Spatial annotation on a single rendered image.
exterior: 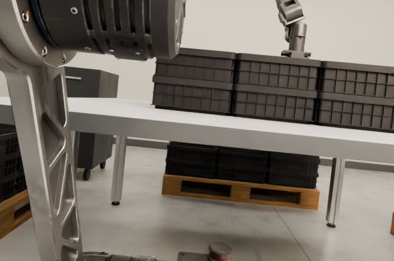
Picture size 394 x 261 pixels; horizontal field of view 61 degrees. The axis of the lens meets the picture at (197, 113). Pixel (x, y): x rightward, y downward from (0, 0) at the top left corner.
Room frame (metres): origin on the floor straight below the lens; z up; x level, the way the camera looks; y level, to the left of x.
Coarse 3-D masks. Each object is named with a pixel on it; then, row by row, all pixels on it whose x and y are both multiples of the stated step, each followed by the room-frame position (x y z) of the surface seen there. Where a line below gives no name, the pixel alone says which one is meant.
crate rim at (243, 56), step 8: (240, 56) 1.20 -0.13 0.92; (248, 56) 1.20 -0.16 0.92; (256, 56) 1.20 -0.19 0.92; (264, 56) 1.20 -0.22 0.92; (272, 56) 1.20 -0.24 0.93; (280, 56) 1.19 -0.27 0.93; (296, 64) 1.19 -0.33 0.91; (304, 64) 1.19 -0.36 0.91; (312, 64) 1.19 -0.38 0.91; (320, 64) 1.19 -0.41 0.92
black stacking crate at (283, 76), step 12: (240, 60) 1.22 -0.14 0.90; (252, 60) 1.21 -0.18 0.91; (240, 72) 1.21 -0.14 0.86; (252, 72) 1.21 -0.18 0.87; (264, 72) 1.20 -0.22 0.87; (276, 72) 1.21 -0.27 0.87; (288, 72) 1.20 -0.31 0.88; (300, 72) 1.19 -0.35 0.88; (312, 72) 1.20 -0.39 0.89; (252, 84) 1.22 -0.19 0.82; (264, 84) 1.21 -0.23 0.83; (276, 84) 1.20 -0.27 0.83; (288, 84) 1.19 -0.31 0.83; (300, 84) 1.20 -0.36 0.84; (312, 84) 1.20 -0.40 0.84
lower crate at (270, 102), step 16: (240, 96) 1.21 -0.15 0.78; (256, 96) 1.21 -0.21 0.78; (272, 96) 1.21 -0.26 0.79; (288, 96) 1.20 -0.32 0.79; (304, 96) 1.19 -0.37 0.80; (240, 112) 1.21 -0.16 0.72; (256, 112) 1.21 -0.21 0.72; (272, 112) 1.21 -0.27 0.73; (288, 112) 1.20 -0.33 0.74; (304, 112) 1.20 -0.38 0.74
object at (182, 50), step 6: (180, 48) 1.22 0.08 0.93; (186, 48) 1.22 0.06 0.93; (192, 48) 1.22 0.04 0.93; (186, 54) 1.22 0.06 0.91; (192, 54) 1.22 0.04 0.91; (198, 54) 1.21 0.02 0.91; (204, 54) 1.21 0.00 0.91; (210, 54) 1.21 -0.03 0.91; (216, 54) 1.21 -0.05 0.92; (222, 54) 1.21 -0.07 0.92; (228, 54) 1.21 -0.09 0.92; (234, 54) 1.21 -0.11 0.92
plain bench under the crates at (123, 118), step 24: (0, 120) 0.69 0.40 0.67; (72, 120) 0.68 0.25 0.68; (96, 120) 0.68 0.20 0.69; (120, 120) 0.68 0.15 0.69; (144, 120) 0.68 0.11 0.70; (168, 120) 0.71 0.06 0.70; (192, 120) 0.78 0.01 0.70; (216, 120) 0.88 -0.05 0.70; (240, 120) 1.01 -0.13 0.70; (264, 120) 1.17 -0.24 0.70; (72, 144) 1.26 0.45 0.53; (120, 144) 2.19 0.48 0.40; (216, 144) 0.68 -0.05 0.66; (240, 144) 0.68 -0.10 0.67; (264, 144) 0.68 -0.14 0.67; (288, 144) 0.68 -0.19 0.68; (312, 144) 0.68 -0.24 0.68; (336, 144) 0.68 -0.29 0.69; (360, 144) 0.68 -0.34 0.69; (384, 144) 0.68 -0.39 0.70; (120, 168) 2.18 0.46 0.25; (336, 168) 2.17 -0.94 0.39; (120, 192) 2.19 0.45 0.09; (336, 192) 2.17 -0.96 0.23; (336, 216) 2.17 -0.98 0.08
